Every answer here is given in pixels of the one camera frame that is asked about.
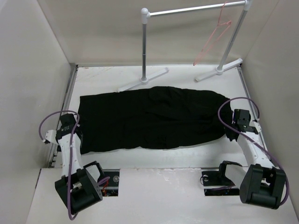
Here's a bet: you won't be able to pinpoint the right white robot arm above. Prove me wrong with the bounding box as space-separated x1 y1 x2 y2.
216 109 289 210

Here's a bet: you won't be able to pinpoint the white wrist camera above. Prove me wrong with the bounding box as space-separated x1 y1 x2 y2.
43 130 59 145
251 119 262 134

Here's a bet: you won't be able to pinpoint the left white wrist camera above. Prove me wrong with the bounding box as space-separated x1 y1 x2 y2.
43 130 59 145

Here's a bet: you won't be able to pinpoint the black trousers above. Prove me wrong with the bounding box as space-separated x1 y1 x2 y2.
78 86 233 154

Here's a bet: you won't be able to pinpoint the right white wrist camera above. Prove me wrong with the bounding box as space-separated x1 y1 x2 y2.
251 119 262 134

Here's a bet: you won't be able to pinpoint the pink wire hanger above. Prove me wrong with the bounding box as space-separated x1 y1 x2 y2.
193 1 232 66

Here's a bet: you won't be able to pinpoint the white clothes rack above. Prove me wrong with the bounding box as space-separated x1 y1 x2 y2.
117 0 253 92

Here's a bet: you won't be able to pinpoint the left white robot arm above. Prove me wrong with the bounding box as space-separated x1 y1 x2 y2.
55 113 105 218

